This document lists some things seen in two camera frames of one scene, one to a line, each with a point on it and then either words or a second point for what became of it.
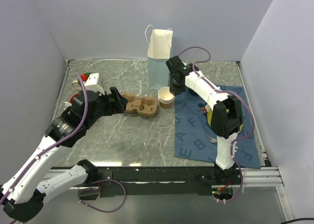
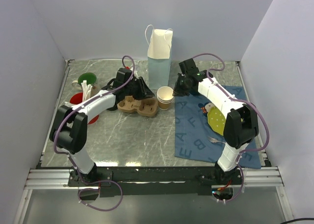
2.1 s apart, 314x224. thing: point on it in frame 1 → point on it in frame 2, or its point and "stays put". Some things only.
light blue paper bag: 159,52 stays put
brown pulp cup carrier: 145,106 stays put
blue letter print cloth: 192,129 stays put
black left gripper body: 105,107 → 129,88
